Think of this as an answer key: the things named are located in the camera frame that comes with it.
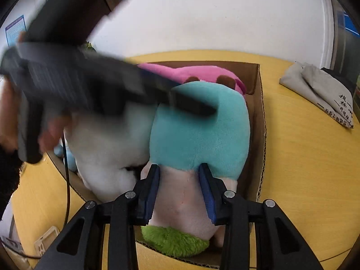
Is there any light blue plush toy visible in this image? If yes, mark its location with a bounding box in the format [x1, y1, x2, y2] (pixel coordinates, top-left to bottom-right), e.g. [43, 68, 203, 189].
[53, 135, 78, 172]

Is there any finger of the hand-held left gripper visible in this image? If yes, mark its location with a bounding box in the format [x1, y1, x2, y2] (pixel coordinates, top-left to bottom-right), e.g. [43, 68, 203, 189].
[138, 66, 180, 90]
[157, 86, 217, 116]

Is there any grey printed cloth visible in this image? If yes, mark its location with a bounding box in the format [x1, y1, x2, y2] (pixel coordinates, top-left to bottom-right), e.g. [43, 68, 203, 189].
[279, 62, 355, 129]

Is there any purple wall poster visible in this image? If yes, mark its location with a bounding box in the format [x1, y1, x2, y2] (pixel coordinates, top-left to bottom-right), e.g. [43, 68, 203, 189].
[4, 15, 26, 47]

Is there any black cable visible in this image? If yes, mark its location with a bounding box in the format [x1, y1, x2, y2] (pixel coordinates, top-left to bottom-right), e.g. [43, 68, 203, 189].
[63, 129, 71, 228]

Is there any blue door sign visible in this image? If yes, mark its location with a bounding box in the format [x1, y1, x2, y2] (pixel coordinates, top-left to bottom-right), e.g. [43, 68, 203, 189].
[336, 10, 360, 37]

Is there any pink and teal pig plush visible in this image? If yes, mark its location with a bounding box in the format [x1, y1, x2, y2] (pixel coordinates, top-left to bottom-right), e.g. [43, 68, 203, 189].
[141, 82, 251, 256]

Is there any cardboard box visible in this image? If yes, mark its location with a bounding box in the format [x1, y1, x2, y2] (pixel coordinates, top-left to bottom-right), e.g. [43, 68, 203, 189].
[46, 60, 266, 269]

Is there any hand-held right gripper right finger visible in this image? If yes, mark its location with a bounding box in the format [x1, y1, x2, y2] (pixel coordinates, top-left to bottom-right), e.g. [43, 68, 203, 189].
[198, 163, 324, 270]

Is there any beige power strip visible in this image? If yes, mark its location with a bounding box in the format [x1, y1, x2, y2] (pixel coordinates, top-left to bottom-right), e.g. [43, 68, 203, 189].
[34, 226, 59, 258]

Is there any panda plush toy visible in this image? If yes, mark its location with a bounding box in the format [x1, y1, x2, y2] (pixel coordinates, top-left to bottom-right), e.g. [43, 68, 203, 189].
[63, 101, 161, 203]

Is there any pink plush toy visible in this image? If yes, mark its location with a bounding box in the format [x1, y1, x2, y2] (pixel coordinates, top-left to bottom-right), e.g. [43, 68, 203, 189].
[138, 63, 246, 99]

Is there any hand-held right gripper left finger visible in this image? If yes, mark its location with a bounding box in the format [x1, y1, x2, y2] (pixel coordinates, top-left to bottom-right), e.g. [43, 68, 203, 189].
[35, 164, 161, 270]

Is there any person's left hand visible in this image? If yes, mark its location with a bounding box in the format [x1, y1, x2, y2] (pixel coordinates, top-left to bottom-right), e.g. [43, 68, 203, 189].
[0, 83, 71, 153]

